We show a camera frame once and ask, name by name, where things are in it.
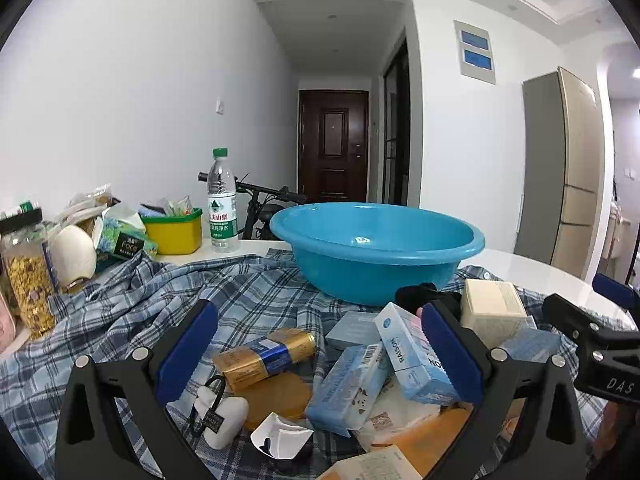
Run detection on white printed plastic packet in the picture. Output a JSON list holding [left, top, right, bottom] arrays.
[[357, 385, 441, 453]]

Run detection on blue plastic basin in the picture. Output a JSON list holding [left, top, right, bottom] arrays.
[[269, 203, 486, 307]]

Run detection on blue white carton box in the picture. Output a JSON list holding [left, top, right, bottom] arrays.
[[374, 302, 461, 406]]

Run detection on yellow plastic tub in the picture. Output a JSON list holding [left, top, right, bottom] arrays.
[[141, 208, 203, 255]]

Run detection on blue plaid shirt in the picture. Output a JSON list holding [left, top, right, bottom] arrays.
[[0, 247, 616, 480]]

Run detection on grey-blue carton box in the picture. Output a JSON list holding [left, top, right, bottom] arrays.
[[325, 311, 383, 351]]

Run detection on beige grey refrigerator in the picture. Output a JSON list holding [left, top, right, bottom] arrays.
[[515, 66, 606, 281]]

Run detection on white egg-shaped ornament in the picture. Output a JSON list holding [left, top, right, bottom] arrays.
[[50, 225, 97, 292]]

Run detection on black framed glass door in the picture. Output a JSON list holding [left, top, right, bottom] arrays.
[[382, 35, 412, 207]]

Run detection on black fluffy scrunchie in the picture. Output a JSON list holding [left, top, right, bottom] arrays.
[[395, 283, 463, 318]]

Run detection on white folded paper box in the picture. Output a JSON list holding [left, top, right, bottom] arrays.
[[250, 412, 313, 460]]

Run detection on clear jar with black lid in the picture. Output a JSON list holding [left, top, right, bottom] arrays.
[[0, 208, 60, 338]]

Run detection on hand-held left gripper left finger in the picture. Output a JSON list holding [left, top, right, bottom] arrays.
[[54, 300, 221, 480]]

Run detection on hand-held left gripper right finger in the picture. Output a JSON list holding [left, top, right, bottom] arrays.
[[421, 300, 588, 480]]

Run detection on gold blue foil pack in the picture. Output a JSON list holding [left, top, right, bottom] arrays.
[[212, 328, 317, 393]]

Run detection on white plush hair tie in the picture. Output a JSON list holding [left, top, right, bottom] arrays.
[[190, 376, 249, 450]]

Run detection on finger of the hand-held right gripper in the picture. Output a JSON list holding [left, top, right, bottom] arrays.
[[542, 294, 640, 348], [592, 274, 640, 308]]

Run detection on grey wall panel blue covers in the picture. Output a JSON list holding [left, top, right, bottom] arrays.
[[454, 20, 498, 85]]

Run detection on black bicycle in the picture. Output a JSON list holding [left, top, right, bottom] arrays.
[[197, 171, 307, 241]]

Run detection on clear water bottle green cap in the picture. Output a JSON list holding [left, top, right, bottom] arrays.
[[207, 148, 238, 254]]

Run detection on clear snack bags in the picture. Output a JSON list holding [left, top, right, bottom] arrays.
[[55, 183, 115, 226]]

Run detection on dark brown entrance door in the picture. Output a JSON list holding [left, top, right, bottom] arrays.
[[298, 89, 370, 204]]

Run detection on assorted small sachets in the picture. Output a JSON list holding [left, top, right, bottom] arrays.
[[140, 195, 196, 219]]

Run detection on light blue small box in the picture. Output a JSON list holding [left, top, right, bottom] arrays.
[[500, 327, 561, 363]]

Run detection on orange paper packet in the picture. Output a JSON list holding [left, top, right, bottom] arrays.
[[372, 407, 473, 478]]

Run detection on brown paper piece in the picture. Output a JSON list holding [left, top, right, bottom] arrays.
[[245, 372, 313, 431]]

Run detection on green tissue box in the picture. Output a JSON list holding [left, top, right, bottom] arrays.
[[95, 203, 159, 267]]

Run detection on light blue carton box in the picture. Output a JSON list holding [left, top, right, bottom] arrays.
[[305, 342, 393, 438]]

